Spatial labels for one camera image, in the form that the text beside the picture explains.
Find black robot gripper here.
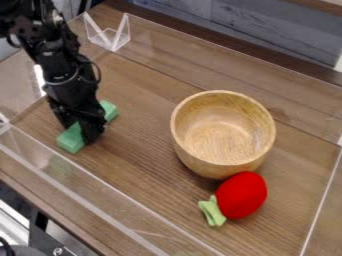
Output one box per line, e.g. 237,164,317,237
42,59,110,146

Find green rectangular block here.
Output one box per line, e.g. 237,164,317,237
57,100,119,154

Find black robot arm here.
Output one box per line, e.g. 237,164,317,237
0,0,107,143

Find brown wooden bowl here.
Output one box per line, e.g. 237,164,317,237
170,90,277,179

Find red plush strawberry toy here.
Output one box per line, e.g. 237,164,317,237
198,171,269,227

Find clear acrylic corner bracket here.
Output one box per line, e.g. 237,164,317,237
83,13,132,52

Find black table frame bracket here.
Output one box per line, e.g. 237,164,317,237
29,211,78,256

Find clear acrylic tray wall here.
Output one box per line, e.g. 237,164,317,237
0,115,224,256

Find black cable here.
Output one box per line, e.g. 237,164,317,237
0,237,18,256

